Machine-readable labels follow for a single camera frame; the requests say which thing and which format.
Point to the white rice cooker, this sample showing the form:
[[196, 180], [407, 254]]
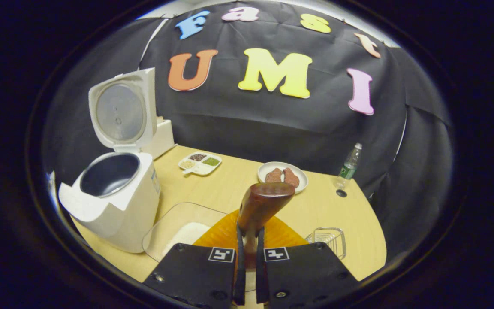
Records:
[[122, 214]]

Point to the white round plate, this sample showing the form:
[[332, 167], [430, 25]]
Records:
[[268, 189]]

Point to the clear plastic water bottle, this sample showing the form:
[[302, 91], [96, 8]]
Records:
[[350, 167]]

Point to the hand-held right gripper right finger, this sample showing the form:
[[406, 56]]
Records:
[[260, 274]]

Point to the brown meat piece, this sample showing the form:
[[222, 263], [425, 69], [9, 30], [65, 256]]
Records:
[[274, 176], [291, 178]]

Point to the white divided grain dish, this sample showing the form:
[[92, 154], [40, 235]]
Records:
[[200, 163]]

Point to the white toaster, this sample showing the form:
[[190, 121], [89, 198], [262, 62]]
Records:
[[163, 137]]

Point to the clear dish of rice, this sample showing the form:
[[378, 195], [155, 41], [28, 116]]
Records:
[[182, 234]]

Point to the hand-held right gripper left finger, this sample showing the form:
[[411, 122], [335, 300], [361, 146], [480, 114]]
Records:
[[239, 274]]

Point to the black table grommet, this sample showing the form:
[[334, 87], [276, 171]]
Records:
[[341, 193]]

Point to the brown wooden spoon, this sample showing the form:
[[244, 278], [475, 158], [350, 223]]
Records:
[[264, 199]]

